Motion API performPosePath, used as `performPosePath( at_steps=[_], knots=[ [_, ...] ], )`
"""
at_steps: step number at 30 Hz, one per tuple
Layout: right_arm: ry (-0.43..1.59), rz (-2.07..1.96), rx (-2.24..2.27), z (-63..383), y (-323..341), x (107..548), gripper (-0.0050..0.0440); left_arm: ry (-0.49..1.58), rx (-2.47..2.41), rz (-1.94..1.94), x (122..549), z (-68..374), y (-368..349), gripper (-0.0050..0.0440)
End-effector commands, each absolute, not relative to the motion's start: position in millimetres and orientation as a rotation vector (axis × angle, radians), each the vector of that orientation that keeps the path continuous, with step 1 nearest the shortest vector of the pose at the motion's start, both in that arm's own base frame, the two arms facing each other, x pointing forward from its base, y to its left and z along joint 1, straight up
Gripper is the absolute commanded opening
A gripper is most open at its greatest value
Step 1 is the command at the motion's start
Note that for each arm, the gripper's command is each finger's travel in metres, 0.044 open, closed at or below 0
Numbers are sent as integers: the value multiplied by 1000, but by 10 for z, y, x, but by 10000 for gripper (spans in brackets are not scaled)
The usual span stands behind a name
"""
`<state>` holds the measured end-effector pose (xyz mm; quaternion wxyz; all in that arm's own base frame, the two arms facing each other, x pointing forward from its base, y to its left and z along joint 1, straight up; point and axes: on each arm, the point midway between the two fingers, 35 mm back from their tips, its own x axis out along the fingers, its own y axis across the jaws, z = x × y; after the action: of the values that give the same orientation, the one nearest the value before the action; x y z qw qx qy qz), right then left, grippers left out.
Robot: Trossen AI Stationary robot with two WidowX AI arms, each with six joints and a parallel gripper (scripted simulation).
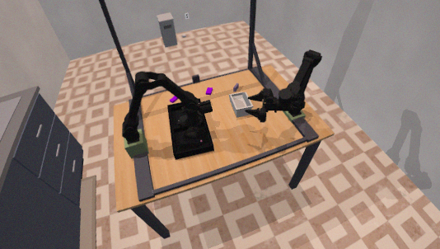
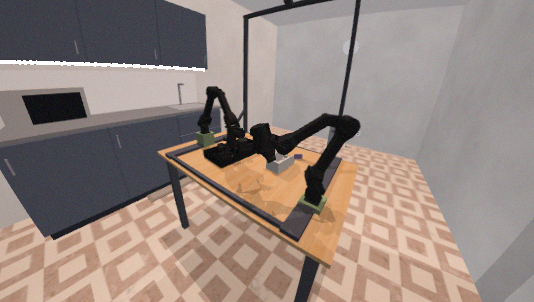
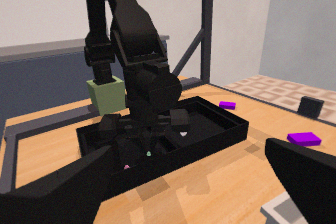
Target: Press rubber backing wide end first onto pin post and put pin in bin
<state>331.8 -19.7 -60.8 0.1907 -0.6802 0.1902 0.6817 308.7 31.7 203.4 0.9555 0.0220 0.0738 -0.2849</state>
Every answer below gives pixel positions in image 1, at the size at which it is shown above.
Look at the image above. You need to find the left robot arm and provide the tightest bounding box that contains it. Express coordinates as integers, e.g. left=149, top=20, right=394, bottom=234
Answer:
left=264, top=49, right=322, bottom=117

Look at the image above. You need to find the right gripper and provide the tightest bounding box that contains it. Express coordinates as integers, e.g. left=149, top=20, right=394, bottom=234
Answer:
left=184, top=111, right=204, bottom=139

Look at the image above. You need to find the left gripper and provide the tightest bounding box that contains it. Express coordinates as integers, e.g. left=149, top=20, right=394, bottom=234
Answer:
left=246, top=88, right=279, bottom=123

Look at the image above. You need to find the purple flat block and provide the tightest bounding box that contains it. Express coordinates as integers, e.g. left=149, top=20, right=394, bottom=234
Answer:
left=206, top=87, right=213, bottom=95

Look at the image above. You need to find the purple rectangular block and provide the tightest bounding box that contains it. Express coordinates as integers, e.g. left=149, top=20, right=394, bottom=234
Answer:
left=170, top=96, right=178, bottom=103

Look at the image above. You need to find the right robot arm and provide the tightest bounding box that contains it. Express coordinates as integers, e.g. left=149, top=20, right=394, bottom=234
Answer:
left=122, top=71, right=213, bottom=144

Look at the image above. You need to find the black metal camera frame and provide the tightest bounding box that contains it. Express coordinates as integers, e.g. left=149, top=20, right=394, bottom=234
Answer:
left=99, top=0, right=266, bottom=120

